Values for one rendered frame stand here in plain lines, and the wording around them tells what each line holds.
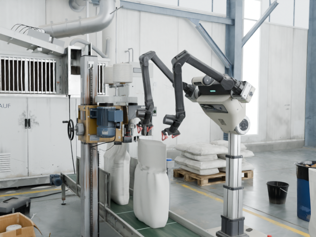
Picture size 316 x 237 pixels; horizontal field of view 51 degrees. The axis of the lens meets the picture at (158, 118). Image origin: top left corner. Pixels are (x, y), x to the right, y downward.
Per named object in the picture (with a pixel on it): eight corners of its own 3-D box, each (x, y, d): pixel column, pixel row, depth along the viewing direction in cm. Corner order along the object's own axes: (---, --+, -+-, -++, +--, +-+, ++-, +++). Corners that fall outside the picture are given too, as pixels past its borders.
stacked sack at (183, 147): (216, 151, 603) (216, 143, 603) (184, 154, 574) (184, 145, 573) (202, 148, 642) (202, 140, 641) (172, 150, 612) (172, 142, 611)
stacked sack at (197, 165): (230, 167, 573) (230, 159, 573) (200, 171, 539) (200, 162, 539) (214, 163, 610) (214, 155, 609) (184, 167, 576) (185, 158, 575)
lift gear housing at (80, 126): (84, 136, 280) (84, 122, 279) (77, 136, 277) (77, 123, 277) (80, 135, 289) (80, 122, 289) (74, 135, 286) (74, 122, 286)
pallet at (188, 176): (253, 177, 605) (254, 169, 604) (201, 186, 543) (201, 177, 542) (222, 169, 676) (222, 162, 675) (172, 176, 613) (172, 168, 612)
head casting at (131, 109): (152, 135, 307) (152, 103, 305) (127, 136, 295) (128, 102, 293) (138, 132, 333) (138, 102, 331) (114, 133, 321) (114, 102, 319)
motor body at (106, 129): (118, 138, 269) (118, 106, 267) (100, 138, 261) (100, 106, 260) (111, 136, 282) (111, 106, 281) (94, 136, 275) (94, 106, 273)
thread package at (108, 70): (121, 84, 297) (122, 65, 296) (106, 83, 290) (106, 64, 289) (115, 85, 310) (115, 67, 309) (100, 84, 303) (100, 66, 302)
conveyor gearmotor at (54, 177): (66, 186, 425) (66, 175, 424) (54, 188, 418) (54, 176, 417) (60, 182, 451) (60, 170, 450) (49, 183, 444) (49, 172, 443)
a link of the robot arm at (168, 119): (185, 115, 231) (182, 109, 238) (169, 112, 228) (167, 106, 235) (179, 130, 236) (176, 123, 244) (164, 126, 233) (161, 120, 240)
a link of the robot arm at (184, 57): (184, 50, 206) (180, 44, 215) (172, 67, 211) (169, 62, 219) (236, 82, 225) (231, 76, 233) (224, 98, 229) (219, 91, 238)
